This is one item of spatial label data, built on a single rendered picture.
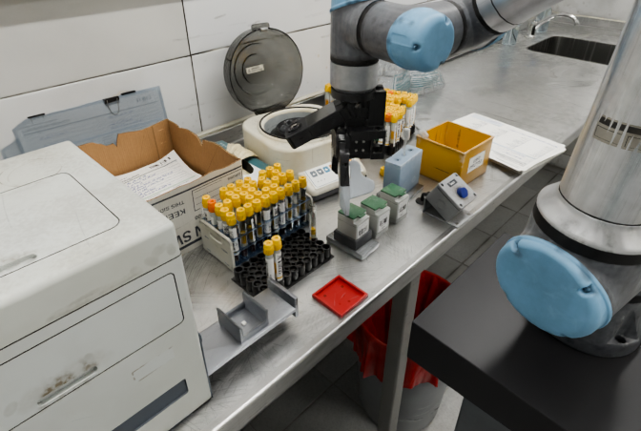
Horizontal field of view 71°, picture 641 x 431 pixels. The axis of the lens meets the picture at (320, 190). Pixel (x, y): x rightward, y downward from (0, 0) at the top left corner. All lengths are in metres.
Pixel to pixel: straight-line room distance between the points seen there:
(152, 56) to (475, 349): 0.90
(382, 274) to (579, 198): 0.45
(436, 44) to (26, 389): 0.56
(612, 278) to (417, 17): 0.35
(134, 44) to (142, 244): 0.71
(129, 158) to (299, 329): 0.57
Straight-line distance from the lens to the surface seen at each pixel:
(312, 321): 0.76
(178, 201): 0.85
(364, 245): 0.88
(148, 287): 0.50
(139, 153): 1.11
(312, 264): 0.84
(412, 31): 0.59
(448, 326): 0.68
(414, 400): 1.50
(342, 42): 0.69
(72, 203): 0.55
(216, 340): 0.70
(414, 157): 1.03
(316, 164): 1.04
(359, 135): 0.73
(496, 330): 0.70
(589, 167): 0.47
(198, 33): 1.20
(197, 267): 0.88
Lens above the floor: 1.44
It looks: 32 degrees down
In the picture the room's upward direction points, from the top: straight up
